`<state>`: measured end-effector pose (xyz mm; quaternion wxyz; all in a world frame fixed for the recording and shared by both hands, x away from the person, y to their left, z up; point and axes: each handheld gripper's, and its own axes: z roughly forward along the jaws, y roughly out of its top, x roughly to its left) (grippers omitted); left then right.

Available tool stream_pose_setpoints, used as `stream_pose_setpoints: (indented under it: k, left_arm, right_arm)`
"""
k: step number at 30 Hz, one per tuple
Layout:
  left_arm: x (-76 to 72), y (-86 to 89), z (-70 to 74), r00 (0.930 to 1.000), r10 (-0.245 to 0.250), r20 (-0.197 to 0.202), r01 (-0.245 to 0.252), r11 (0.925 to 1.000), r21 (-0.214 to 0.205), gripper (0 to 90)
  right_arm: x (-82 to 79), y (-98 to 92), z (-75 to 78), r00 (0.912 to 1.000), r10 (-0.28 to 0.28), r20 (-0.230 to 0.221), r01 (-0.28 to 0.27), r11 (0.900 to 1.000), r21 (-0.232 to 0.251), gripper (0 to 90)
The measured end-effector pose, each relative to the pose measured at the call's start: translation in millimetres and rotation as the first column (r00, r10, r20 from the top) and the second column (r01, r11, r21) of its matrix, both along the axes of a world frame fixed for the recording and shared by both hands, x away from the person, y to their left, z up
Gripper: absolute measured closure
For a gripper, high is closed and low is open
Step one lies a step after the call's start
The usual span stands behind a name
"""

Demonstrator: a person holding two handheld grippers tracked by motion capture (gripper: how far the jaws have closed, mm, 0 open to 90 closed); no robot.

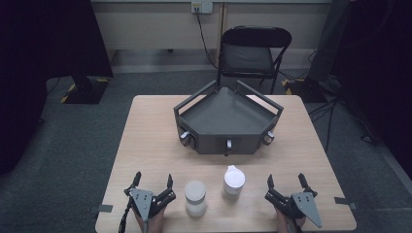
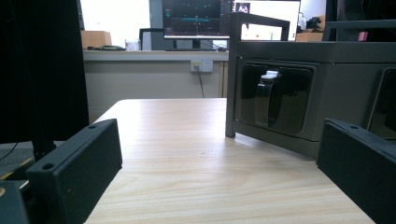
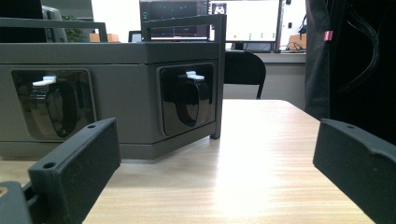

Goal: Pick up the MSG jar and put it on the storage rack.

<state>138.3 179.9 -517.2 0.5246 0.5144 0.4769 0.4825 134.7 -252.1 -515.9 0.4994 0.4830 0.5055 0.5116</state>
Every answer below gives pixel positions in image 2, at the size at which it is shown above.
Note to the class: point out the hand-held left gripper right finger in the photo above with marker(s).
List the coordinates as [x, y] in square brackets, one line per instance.
[361, 165]

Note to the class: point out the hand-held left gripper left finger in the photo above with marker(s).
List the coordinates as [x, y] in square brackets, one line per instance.
[77, 174]

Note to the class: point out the grey corner storage rack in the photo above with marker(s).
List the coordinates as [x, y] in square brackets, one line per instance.
[342, 81]

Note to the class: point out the black stand with striped tape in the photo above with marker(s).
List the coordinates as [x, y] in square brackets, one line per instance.
[43, 149]

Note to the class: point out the pink card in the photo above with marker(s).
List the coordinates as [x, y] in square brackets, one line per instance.
[362, 36]

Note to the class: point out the cardboard box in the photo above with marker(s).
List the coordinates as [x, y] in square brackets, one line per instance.
[96, 39]

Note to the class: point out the grey counter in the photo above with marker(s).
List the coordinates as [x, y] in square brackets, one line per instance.
[149, 55]

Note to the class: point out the bright screen computer monitor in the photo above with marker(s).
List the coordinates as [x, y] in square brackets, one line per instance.
[267, 21]

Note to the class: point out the dark screen computer monitor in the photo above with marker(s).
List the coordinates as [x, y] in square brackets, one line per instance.
[196, 18]

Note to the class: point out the white wall socket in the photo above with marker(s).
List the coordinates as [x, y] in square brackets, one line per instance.
[201, 66]

